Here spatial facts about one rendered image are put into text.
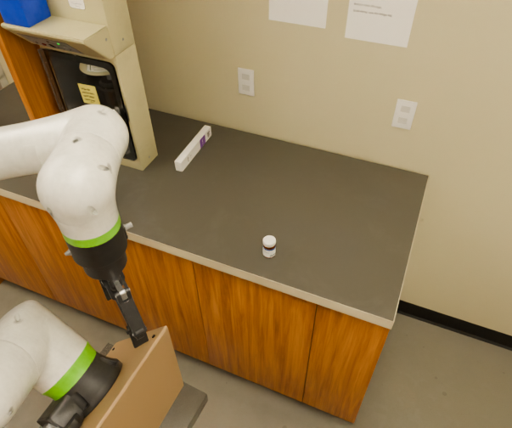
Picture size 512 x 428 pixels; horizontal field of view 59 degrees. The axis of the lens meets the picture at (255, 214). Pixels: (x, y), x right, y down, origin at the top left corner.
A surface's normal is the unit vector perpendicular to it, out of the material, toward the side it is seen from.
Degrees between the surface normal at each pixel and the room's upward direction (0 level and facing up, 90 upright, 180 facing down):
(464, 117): 90
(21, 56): 90
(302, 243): 1
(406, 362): 0
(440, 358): 0
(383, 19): 90
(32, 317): 48
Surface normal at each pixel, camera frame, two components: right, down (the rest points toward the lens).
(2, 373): 0.68, -0.68
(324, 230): -0.04, -0.71
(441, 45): -0.40, 0.65
